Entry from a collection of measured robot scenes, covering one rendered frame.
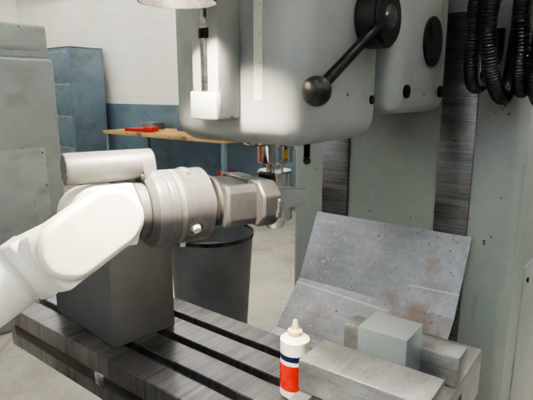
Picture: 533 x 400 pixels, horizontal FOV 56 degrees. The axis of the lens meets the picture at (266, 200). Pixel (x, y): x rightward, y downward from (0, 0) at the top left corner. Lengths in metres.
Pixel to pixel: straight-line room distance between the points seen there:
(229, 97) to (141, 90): 7.07
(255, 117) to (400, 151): 0.47
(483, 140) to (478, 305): 0.29
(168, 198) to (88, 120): 7.41
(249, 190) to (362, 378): 0.24
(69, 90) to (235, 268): 5.65
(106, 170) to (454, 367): 0.45
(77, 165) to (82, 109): 7.35
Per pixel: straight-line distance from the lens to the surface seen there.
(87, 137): 7.95
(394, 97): 0.68
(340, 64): 0.53
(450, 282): 0.94
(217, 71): 0.54
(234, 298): 2.67
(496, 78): 0.75
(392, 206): 0.99
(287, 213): 0.65
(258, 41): 0.55
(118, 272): 0.83
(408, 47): 0.71
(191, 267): 2.58
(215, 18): 0.55
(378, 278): 0.98
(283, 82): 0.53
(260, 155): 0.64
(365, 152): 1.00
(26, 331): 1.07
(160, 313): 0.91
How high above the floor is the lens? 1.37
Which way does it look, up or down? 12 degrees down
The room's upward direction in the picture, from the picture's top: straight up
